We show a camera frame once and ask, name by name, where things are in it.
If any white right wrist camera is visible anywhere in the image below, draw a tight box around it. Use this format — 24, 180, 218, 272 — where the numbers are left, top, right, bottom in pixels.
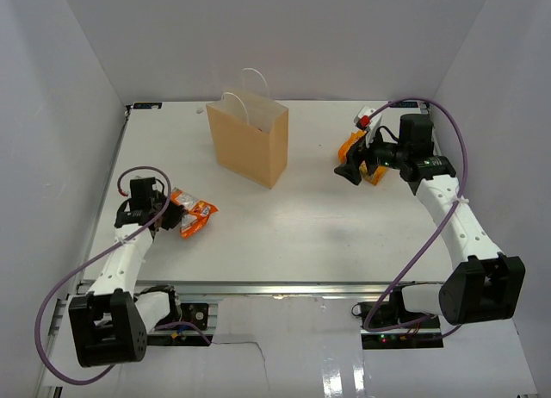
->
354, 106, 382, 146

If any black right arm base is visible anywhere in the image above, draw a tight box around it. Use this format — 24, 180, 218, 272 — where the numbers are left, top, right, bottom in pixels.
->
350, 302, 443, 351

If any blue label right corner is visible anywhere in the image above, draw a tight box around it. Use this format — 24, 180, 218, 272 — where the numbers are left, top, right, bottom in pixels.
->
389, 100, 419, 109

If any blue label corner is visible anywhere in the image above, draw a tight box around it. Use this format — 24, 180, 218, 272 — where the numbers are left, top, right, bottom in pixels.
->
389, 100, 419, 109
132, 102, 163, 110

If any orange Fox's candy bag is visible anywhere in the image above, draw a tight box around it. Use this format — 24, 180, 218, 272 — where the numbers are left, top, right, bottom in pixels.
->
170, 188, 219, 239

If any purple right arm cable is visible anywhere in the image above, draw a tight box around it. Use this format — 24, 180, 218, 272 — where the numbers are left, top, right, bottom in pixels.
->
362, 98, 469, 339

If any blue label left corner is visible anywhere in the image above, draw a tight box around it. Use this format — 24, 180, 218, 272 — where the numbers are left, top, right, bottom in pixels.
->
132, 102, 163, 110

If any brown paper bag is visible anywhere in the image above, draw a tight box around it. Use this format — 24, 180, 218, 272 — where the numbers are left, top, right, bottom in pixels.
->
206, 86, 289, 189

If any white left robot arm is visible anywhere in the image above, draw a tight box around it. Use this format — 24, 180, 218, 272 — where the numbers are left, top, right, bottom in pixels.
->
68, 177, 186, 368

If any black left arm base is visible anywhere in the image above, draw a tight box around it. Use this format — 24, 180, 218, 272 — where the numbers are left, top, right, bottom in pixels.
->
137, 302, 213, 347

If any orange yellow candy bag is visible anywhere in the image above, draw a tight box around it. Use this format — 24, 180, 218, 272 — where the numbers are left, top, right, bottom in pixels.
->
337, 130, 388, 185

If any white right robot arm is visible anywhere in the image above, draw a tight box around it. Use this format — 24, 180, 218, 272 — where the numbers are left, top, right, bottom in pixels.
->
335, 107, 526, 328

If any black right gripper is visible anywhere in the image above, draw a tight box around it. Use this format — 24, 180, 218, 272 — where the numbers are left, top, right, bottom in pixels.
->
335, 124, 409, 185

